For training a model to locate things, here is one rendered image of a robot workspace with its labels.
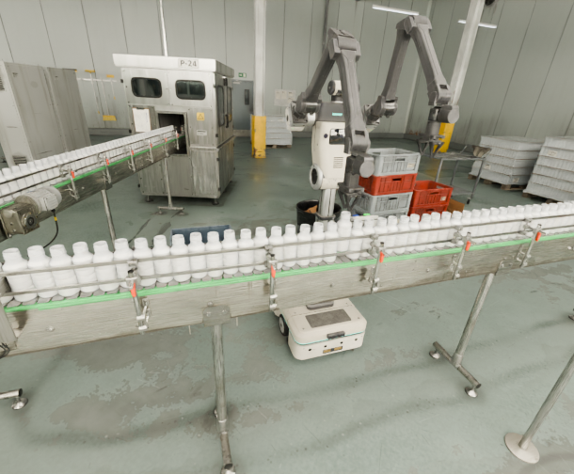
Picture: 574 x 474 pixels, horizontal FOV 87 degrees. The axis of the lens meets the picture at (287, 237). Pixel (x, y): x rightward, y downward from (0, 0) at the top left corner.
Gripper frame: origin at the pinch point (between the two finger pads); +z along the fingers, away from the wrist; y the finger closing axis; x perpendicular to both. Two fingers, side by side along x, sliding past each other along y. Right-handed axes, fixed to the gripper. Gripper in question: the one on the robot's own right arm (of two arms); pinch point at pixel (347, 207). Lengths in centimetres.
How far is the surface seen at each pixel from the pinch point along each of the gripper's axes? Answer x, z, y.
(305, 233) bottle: -17.8, 8.8, 1.5
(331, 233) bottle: -6.6, 9.8, 1.7
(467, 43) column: 727, -207, -685
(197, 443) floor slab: -66, 123, -4
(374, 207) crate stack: 139, 67, -173
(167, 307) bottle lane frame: -70, 31, 4
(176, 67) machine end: -56, -71, -370
